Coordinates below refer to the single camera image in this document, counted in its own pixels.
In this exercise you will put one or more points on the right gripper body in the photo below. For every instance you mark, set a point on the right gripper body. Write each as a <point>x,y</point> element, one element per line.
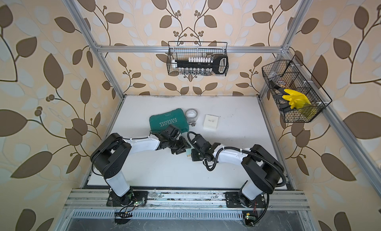
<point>197,155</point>

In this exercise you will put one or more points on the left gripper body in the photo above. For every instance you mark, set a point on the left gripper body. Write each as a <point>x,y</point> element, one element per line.
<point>177,145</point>

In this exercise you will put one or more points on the cream jewelry box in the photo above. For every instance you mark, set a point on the cream jewelry box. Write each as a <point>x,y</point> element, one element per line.
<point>210,122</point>

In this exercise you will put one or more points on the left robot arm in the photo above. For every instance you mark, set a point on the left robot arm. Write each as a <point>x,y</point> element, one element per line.
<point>110,157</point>

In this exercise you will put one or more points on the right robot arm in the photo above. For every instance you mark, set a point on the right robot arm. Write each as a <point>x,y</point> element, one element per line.
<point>266,173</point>

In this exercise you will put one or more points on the green plastic tool case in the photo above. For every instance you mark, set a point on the green plastic tool case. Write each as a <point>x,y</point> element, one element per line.
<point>175,118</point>

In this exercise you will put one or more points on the black pliers in basket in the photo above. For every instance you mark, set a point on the black pliers in basket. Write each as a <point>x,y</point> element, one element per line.
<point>280,92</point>

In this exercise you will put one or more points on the yellow rubber glove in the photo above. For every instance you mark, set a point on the yellow rubber glove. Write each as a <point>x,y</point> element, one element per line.
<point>297,100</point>

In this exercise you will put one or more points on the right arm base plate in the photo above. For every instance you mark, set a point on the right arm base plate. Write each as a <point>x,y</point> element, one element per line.
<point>238,200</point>

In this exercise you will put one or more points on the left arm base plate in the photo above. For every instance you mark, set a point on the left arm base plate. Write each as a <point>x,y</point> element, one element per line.
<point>130,199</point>

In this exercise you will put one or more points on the socket set on black rail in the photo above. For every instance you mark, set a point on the socket set on black rail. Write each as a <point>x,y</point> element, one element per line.
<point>211,65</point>

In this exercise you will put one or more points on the centre black wire basket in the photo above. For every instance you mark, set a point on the centre black wire basket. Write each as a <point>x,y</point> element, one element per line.
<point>185,49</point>

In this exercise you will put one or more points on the black wire basket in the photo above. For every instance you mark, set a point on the black wire basket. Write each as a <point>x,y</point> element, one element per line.
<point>289,75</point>
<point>185,49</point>

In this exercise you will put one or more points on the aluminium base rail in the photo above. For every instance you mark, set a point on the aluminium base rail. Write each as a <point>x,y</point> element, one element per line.
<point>280,200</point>

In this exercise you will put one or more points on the right black wire basket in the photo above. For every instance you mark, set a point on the right black wire basket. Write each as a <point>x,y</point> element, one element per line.
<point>289,75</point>

